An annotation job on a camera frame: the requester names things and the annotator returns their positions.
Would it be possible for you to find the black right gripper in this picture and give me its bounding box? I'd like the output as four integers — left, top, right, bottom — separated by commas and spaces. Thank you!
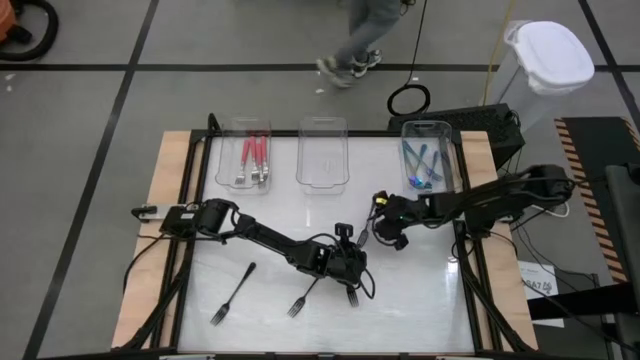
372, 194, 431, 251

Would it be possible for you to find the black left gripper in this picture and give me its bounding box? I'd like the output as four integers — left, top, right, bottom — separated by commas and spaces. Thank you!
299, 223, 369, 287

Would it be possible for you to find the iridescent blue fork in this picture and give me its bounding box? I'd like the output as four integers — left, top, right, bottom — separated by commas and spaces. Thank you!
407, 143, 429, 190
423, 150, 441, 191
401, 139, 444, 182

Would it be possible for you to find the pink handled silver fork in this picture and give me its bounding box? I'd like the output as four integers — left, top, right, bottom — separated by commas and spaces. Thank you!
233, 138, 250, 186
248, 135, 261, 184
259, 134, 271, 181
254, 135, 266, 182

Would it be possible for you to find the clear plastic bin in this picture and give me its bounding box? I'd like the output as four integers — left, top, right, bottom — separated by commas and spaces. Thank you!
295, 116, 351, 195
214, 116, 274, 195
399, 119, 457, 195

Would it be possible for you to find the black computer case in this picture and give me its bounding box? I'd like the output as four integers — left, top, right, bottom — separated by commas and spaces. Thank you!
387, 103, 527, 170

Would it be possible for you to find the white paper sign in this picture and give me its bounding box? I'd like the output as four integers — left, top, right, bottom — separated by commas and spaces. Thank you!
517, 259, 567, 330

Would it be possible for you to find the wooden table board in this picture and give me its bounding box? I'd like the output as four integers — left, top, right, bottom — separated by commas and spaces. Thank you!
110, 130, 540, 351

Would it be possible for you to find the person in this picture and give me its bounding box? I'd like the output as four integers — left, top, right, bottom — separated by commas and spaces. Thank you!
314, 0, 405, 90

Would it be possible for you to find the black stand leg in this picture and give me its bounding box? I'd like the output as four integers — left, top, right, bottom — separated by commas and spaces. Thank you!
527, 280, 640, 322

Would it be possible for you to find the black hazard striped mat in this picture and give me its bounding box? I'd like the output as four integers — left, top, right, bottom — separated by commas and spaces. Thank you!
553, 116, 640, 285

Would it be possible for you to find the white lidded trash can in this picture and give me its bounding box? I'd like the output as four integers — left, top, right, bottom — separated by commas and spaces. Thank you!
489, 19, 596, 132

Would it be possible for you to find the orange vacuum cleaner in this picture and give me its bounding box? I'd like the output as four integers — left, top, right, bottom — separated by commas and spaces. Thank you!
0, 0, 17, 44

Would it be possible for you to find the black coiled cable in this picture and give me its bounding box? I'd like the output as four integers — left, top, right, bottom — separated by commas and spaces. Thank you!
386, 0, 432, 118

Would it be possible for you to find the yellow cable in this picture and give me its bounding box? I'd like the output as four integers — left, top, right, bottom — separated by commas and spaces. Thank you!
481, 0, 517, 107

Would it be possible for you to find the black vacuum hose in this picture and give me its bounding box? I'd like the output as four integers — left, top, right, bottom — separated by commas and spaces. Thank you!
0, 0, 60, 63

